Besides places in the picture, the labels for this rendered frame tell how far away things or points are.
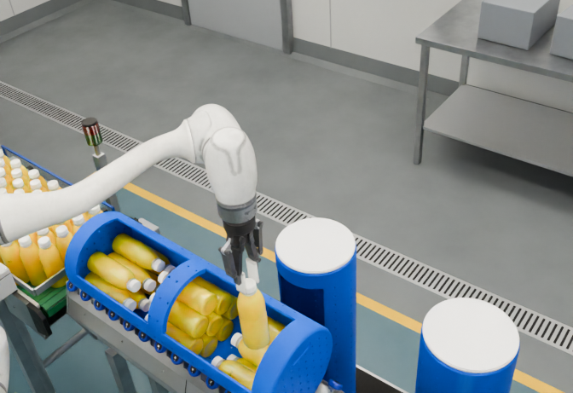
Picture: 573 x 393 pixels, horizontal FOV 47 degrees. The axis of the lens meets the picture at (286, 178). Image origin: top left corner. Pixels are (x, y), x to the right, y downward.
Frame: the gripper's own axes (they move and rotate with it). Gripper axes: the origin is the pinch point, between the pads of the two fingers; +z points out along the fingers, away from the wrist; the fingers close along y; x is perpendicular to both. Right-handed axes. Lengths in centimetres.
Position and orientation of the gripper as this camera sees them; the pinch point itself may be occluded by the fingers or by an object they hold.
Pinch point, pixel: (246, 276)
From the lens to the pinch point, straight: 164.6
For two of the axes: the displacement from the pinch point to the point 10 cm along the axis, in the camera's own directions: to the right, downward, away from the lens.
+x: -7.8, -3.4, 5.2
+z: 0.6, 7.9, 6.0
